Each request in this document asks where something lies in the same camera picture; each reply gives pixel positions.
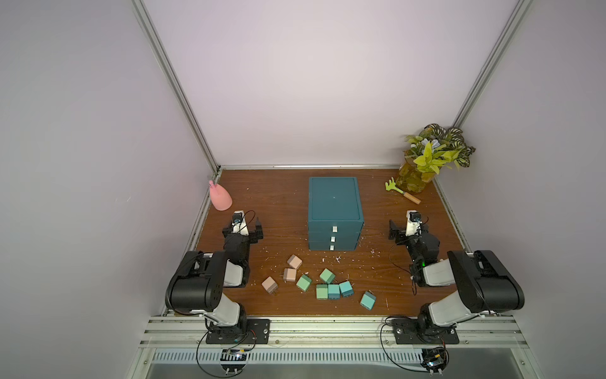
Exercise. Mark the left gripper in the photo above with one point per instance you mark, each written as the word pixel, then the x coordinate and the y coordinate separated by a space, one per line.
pixel 252 237

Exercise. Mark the pink plug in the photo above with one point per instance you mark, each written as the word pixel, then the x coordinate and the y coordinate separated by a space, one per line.
pixel 290 275
pixel 270 285
pixel 294 262

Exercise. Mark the teal drawer cabinet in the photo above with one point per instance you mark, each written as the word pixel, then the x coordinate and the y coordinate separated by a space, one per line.
pixel 335 215

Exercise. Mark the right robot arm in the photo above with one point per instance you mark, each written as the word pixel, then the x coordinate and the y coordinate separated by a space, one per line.
pixel 483 284

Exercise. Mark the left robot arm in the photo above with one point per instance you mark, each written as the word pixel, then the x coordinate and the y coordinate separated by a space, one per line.
pixel 196 288

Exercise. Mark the pink spray bottle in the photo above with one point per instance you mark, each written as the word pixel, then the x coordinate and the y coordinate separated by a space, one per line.
pixel 219 196

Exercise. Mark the green toy rake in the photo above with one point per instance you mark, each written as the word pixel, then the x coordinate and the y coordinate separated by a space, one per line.
pixel 390 185

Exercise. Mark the green plug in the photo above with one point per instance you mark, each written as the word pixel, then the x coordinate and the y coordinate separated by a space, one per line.
pixel 322 291
pixel 327 276
pixel 304 283

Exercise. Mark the teal plug far right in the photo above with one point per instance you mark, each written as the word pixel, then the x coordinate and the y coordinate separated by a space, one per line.
pixel 368 300

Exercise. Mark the teal plug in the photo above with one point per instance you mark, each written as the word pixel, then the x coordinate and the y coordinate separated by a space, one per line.
pixel 368 300
pixel 346 289
pixel 334 291

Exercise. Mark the teal plug bottom right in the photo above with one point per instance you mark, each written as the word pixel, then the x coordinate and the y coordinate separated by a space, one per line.
pixel 346 289

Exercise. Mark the artificial plant in vase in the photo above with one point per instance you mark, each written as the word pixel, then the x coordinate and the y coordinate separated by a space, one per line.
pixel 435 148

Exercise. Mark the green plug upper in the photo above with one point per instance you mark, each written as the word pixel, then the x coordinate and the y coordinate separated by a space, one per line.
pixel 327 276

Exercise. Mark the green plug bottom left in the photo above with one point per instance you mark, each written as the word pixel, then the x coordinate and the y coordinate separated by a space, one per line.
pixel 322 291

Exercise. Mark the teal plug bottom middle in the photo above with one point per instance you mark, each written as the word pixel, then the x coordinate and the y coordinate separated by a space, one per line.
pixel 334 291

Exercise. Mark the left electronics board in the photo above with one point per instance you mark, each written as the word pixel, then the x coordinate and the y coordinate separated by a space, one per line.
pixel 233 361

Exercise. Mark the electronics board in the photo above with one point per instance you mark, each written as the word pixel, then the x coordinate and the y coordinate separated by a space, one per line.
pixel 233 361
pixel 435 360

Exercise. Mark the right electronics board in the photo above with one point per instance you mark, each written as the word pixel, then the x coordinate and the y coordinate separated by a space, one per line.
pixel 435 360

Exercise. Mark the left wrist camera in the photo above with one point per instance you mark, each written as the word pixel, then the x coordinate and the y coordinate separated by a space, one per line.
pixel 239 221

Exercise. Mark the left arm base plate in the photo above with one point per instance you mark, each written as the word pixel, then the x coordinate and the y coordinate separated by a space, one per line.
pixel 253 331

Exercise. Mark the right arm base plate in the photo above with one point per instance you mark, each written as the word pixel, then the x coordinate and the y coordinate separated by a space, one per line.
pixel 410 331

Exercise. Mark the aluminium front rail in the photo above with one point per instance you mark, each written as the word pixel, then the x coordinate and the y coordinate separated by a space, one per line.
pixel 337 331

